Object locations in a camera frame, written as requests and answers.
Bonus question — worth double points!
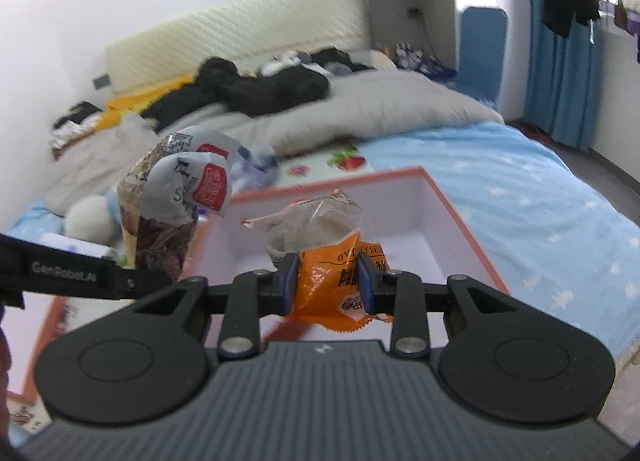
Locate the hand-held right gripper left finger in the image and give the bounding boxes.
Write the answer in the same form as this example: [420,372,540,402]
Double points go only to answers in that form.
[127,252,302,361]

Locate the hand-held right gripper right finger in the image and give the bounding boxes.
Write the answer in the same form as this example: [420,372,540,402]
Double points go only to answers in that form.
[356,255,526,358]

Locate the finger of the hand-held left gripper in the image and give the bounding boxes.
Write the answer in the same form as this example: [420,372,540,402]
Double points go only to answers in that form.
[117,266,173,299]

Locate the orange snack packet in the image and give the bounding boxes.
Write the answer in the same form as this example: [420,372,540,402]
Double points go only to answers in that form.
[241,190,393,334]

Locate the grey and brown snack packet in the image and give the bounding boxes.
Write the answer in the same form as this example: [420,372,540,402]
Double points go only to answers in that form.
[117,125,241,262]
[135,152,233,282]

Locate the pink cardboard box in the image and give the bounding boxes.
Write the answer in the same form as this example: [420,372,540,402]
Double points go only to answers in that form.
[182,167,512,347]

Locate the white spray bottle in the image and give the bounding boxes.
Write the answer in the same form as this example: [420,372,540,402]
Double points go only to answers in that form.
[37,232,118,262]

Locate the white and blue plush toy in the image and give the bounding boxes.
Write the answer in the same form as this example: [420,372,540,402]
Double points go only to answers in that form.
[65,194,123,244]

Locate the pink box lid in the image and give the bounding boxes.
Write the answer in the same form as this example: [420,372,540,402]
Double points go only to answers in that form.
[5,293,131,407]

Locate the fruit print tablecloth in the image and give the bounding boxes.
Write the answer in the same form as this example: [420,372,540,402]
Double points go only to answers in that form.
[7,144,376,437]

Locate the blue and white plastic bag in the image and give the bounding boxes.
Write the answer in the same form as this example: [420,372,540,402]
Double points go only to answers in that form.
[230,144,278,189]

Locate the pile of clothes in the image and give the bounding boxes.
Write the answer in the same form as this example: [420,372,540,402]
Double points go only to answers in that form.
[50,101,106,144]

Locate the yellow cloth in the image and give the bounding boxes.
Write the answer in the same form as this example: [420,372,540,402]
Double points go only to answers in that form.
[95,75,193,132]

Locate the grey duvet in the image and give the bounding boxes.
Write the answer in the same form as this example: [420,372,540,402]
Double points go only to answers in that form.
[45,68,506,217]

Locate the light blue bedsheet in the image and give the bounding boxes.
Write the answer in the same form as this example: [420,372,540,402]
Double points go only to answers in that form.
[10,121,640,357]

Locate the black clothes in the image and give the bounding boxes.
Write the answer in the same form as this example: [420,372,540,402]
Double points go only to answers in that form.
[140,57,331,129]

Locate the small black garment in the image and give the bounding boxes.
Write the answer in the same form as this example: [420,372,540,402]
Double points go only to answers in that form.
[310,47,376,76]

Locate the row of small bottles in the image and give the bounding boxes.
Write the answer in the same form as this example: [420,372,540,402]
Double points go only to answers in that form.
[382,41,426,69]

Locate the cream padded headboard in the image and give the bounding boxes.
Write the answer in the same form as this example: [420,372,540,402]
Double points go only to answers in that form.
[105,0,371,102]

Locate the blue chair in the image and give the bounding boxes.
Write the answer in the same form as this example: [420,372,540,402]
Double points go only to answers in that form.
[452,6,508,112]

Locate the blue curtain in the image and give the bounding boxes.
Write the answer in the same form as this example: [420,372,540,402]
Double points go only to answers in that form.
[522,0,608,154]

